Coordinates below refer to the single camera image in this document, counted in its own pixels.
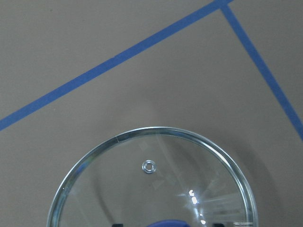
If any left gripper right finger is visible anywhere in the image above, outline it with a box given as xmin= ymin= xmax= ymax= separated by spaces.
xmin=214 ymin=223 xmax=224 ymax=227

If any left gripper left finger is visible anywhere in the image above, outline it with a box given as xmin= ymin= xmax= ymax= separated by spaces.
xmin=112 ymin=223 xmax=124 ymax=227

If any glass pot lid blue knob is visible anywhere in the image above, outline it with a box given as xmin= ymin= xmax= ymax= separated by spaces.
xmin=47 ymin=127 xmax=258 ymax=227

